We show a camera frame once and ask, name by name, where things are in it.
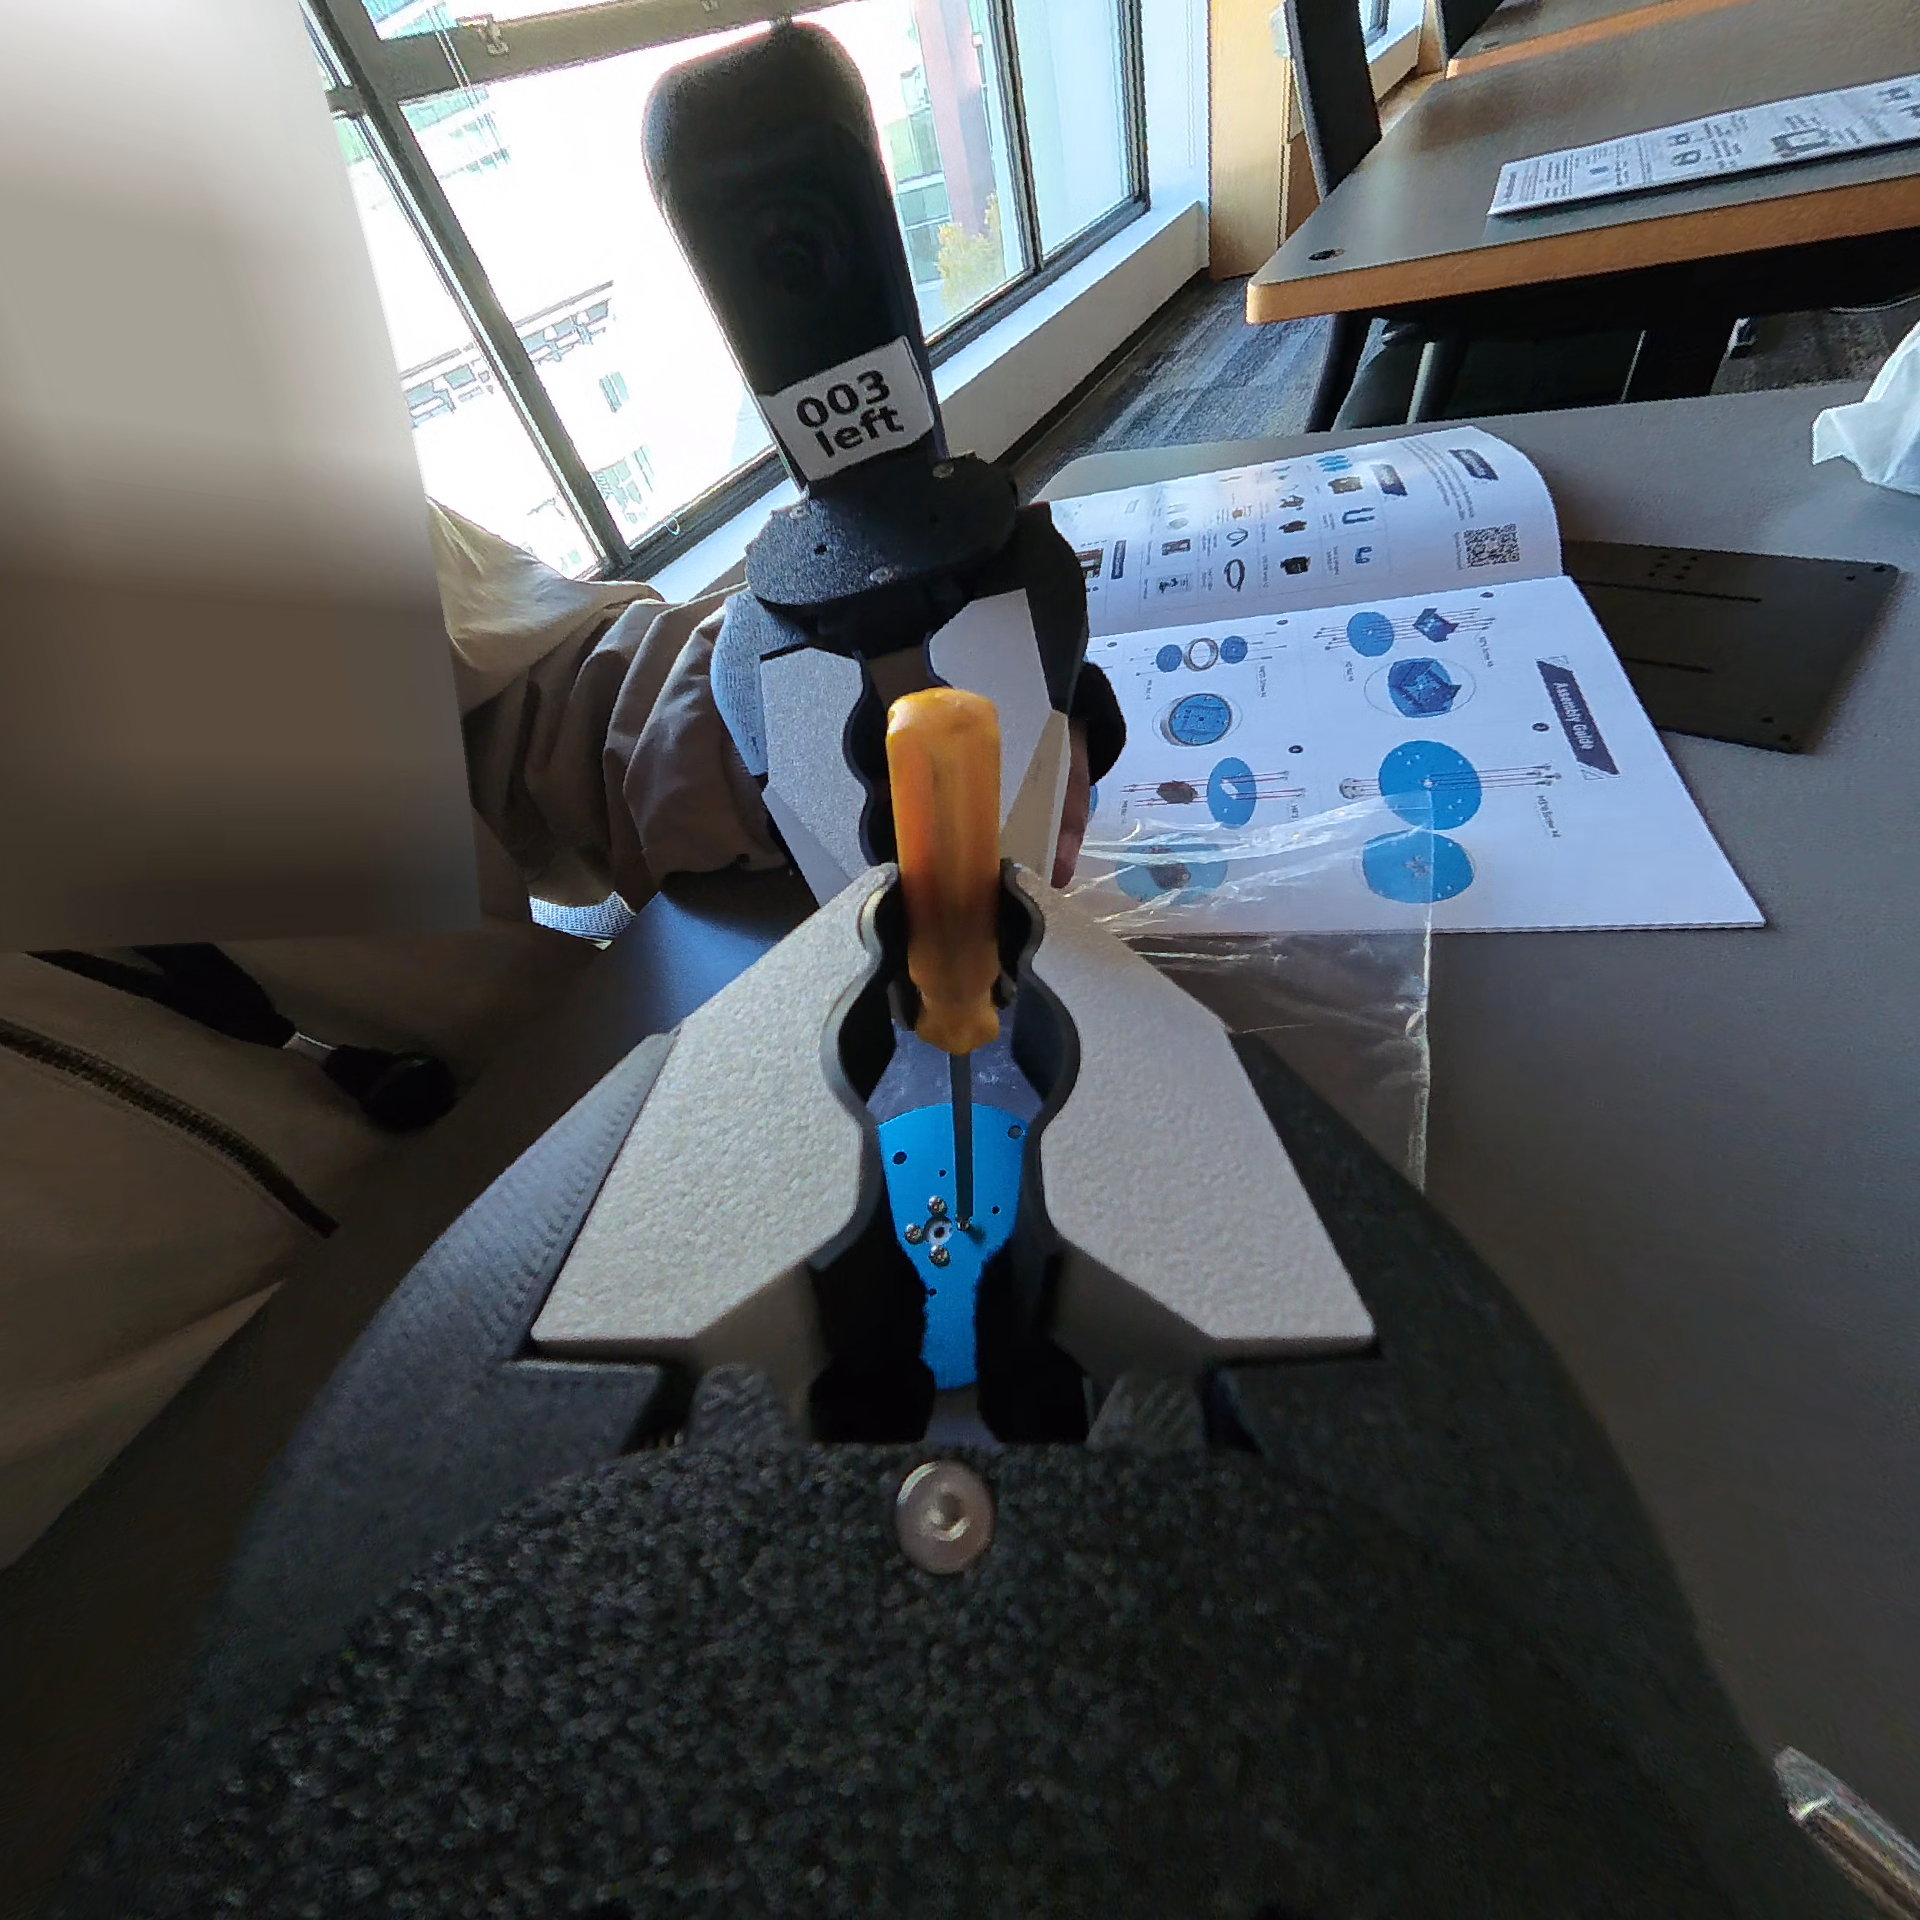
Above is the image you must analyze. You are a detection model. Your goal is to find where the black office chair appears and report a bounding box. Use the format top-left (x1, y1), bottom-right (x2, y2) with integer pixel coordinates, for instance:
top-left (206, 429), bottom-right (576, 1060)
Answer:
top-left (1281, 0), bottom-right (1501, 437)

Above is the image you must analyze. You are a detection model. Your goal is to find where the person's beige jacket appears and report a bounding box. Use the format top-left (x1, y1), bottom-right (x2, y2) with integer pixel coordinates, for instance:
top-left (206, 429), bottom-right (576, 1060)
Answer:
top-left (0, 938), bottom-right (481, 1560)

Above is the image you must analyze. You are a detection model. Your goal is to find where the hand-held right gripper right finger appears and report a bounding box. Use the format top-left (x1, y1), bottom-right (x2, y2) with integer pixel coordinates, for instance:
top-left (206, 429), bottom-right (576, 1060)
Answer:
top-left (1000, 859), bottom-right (1380, 1364)

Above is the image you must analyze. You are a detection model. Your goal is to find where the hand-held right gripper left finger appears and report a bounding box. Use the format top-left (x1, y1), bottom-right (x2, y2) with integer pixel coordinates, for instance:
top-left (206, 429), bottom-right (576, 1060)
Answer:
top-left (525, 861), bottom-right (909, 1354)

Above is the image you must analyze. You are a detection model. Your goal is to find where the black metal plate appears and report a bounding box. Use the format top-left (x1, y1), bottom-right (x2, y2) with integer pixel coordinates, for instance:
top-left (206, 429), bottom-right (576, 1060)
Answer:
top-left (1558, 540), bottom-right (1901, 754)

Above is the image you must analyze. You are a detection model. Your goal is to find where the printed paper sheet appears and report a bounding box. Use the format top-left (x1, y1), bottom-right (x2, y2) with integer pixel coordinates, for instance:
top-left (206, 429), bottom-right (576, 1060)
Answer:
top-left (1488, 76), bottom-right (1920, 221)

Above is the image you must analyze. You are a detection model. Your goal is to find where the teal round metal plate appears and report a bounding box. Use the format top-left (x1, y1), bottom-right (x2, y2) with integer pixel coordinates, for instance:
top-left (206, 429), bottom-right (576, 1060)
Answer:
top-left (878, 1101), bottom-right (1040, 1389)

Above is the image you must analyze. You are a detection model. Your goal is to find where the grey desk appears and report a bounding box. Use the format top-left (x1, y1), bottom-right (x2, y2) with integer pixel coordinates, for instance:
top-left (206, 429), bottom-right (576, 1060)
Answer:
top-left (0, 381), bottom-right (1920, 1920)

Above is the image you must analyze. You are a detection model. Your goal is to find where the white crumpled plastic bag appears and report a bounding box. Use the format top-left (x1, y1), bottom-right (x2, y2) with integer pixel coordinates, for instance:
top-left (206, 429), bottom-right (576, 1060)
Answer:
top-left (1809, 320), bottom-right (1920, 500)

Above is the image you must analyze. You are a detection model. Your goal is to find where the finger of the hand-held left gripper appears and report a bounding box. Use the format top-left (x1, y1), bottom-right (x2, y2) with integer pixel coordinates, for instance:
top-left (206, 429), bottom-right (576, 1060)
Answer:
top-left (759, 648), bottom-right (903, 906)
top-left (933, 592), bottom-right (1077, 888)

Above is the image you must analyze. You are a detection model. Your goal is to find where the assembly guide booklet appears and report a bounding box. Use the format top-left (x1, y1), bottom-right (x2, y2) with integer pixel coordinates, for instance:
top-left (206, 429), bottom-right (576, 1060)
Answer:
top-left (1034, 422), bottom-right (1768, 935)

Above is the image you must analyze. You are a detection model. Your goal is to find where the clear plastic bag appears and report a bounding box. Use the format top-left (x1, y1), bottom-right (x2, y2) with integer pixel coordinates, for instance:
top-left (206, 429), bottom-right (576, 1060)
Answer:
top-left (1071, 796), bottom-right (1442, 1194)

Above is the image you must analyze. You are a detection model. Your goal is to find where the wood edged office table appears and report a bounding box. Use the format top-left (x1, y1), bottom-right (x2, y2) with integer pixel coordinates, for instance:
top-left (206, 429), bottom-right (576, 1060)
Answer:
top-left (1245, 0), bottom-right (1920, 326)

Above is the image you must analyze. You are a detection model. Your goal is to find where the person's left forearm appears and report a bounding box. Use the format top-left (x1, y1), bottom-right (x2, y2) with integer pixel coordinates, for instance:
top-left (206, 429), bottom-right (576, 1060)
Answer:
top-left (423, 498), bottom-right (789, 922)

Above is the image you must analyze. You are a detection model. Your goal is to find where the yellow handled screwdriver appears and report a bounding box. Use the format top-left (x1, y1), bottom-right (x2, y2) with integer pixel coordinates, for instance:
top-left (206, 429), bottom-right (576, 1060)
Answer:
top-left (882, 688), bottom-right (1007, 1232)

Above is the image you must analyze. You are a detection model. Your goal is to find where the large window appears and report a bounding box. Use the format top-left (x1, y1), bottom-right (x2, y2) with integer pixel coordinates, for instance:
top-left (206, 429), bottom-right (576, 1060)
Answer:
top-left (300, 0), bottom-right (1215, 589)

